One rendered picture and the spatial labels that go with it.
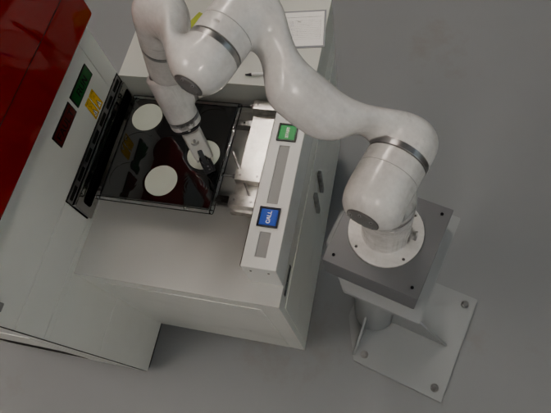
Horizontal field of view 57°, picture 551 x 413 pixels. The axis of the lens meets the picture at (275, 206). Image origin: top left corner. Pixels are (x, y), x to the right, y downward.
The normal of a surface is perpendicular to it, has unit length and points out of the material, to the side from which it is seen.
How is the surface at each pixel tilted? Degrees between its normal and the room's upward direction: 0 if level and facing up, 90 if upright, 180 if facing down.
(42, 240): 90
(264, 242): 0
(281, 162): 0
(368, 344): 0
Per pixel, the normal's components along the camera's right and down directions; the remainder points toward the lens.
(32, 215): 0.97, 0.12
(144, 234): -0.15, -0.41
